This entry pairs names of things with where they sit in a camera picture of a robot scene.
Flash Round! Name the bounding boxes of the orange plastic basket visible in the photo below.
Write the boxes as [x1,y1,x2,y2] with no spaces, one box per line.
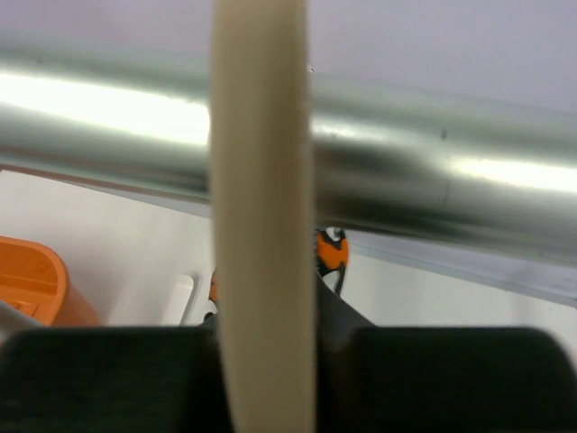
[1,237,100,327]

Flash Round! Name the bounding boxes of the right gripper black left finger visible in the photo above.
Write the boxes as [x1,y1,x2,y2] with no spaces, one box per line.
[1,327,225,432]

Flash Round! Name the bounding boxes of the beige wooden hanger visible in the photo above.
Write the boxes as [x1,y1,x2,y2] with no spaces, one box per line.
[210,1,316,432]

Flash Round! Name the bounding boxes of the orange camouflage shorts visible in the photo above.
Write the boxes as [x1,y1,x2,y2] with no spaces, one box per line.
[202,227,378,330]

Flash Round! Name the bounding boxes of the silver clothes rack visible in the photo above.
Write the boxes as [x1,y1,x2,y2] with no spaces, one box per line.
[1,35,576,263]

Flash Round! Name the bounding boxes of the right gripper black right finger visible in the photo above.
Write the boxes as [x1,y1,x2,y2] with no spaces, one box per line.
[317,327,576,432]

